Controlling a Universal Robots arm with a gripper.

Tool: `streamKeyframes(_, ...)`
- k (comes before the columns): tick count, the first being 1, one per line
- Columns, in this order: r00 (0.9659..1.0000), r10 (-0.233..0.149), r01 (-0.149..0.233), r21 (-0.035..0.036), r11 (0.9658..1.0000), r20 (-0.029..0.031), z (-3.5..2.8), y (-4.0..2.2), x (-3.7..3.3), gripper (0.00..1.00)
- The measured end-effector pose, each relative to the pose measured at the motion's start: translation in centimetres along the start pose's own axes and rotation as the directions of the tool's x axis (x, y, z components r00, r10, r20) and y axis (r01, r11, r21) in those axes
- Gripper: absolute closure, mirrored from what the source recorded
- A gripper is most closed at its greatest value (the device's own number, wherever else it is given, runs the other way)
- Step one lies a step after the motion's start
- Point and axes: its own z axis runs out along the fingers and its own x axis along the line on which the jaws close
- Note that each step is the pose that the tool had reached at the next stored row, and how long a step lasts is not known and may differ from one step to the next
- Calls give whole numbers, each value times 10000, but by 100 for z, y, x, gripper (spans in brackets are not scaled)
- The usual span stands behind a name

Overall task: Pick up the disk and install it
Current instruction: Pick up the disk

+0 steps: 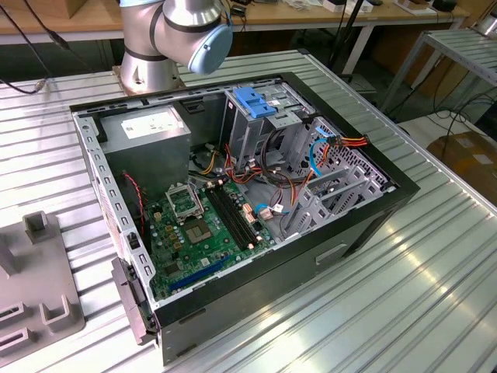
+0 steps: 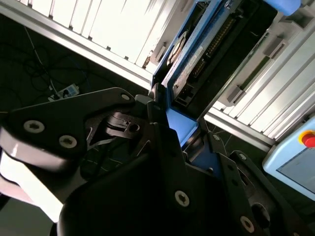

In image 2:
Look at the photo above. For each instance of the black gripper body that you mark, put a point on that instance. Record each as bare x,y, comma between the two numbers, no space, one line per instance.
135,209

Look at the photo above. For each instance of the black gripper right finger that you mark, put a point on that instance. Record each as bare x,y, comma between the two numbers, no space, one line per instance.
229,167

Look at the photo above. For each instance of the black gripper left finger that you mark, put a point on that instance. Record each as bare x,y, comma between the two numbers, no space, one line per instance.
61,118

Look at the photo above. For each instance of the hard disk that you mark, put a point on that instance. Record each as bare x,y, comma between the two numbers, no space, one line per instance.
192,59

